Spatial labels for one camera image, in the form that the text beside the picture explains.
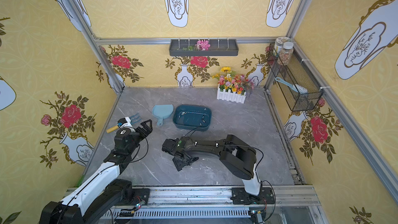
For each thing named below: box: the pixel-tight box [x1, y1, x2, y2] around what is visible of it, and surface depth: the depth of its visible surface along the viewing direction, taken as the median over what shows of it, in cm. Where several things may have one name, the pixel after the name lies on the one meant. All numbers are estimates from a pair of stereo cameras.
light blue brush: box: [274, 76, 308, 95], surface depth 76 cm
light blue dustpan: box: [151, 104, 175, 126], surface depth 109 cm
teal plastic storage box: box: [172, 104, 212, 132], surface depth 105 cm
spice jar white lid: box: [277, 41, 294, 66], surface depth 82 cm
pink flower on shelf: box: [194, 39, 211, 51], surface depth 90 cm
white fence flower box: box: [216, 83, 247, 104], surface depth 112 cm
